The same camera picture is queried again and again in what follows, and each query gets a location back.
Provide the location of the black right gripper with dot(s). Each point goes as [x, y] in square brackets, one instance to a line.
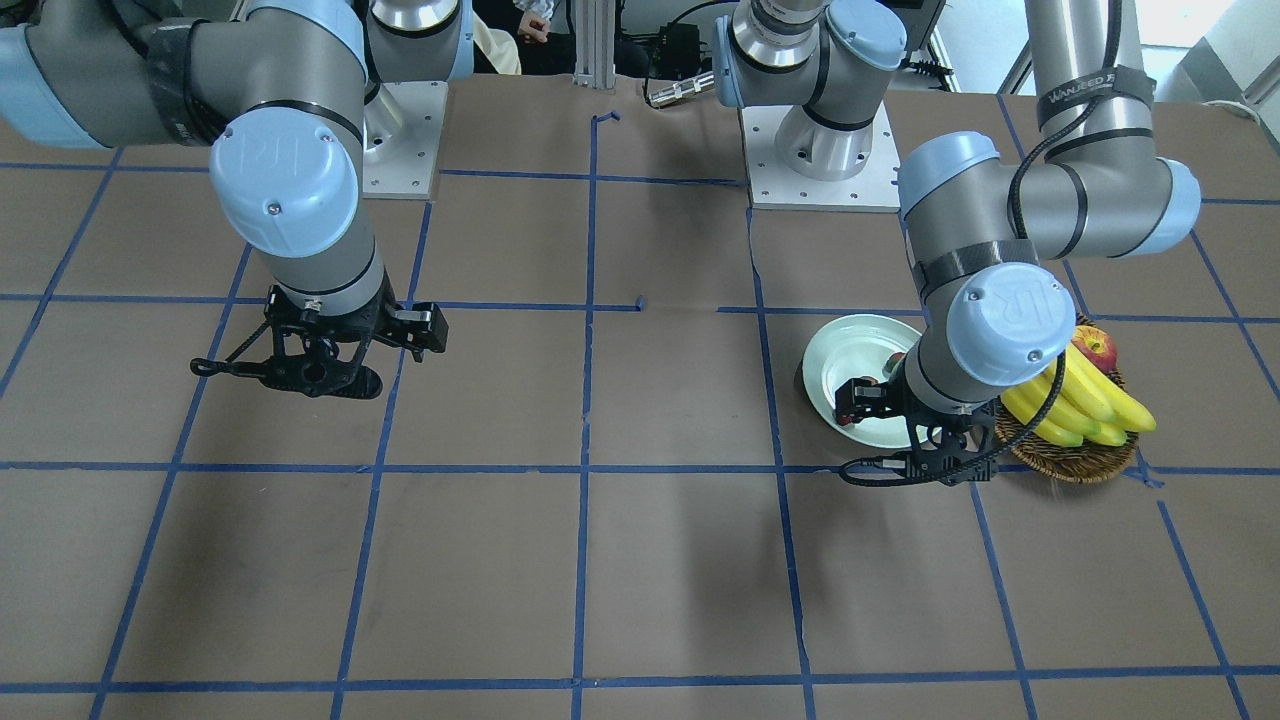
[421, 328]

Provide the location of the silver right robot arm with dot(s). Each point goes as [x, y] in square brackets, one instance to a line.
[280, 97]

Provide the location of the red yellow apple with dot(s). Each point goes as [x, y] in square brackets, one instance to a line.
[1097, 345]

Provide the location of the person in black jacket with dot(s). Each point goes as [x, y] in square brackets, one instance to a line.
[513, 37]

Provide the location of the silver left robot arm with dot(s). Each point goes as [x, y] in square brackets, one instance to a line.
[977, 228]

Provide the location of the yellow banana bunch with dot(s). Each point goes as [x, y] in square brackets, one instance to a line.
[1089, 407]

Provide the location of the light green plate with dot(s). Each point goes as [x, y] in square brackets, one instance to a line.
[850, 347]

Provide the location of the wicker fruit basket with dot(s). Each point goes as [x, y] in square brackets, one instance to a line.
[1083, 465]

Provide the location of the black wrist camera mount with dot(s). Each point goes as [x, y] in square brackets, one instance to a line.
[316, 372]

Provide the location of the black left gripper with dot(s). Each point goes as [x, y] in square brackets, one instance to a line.
[864, 398]

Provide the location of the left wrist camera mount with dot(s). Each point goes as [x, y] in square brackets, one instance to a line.
[957, 451]

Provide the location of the aluminium frame post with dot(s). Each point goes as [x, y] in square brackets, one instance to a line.
[594, 29]

